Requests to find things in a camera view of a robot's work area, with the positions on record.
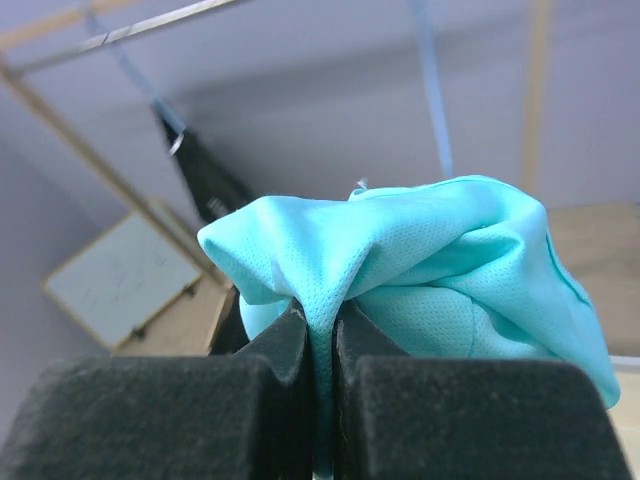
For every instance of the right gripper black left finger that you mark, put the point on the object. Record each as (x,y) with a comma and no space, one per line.
(248,415)

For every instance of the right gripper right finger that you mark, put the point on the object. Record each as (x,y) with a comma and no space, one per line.
(401,417)

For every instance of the teal t shirt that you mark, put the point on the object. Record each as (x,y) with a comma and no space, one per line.
(462,268)

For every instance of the black t shirt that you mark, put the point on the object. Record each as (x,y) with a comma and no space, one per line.
(214,190)

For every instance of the light blue wire hanger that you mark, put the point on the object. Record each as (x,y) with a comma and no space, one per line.
(432,85)

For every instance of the blue hanger of black shirt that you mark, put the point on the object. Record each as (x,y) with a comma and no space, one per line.
(140,85)

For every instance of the small whiteboard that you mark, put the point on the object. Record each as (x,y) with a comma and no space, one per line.
(121,280)

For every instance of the white laundry basket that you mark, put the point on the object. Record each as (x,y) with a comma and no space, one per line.
(626,364)

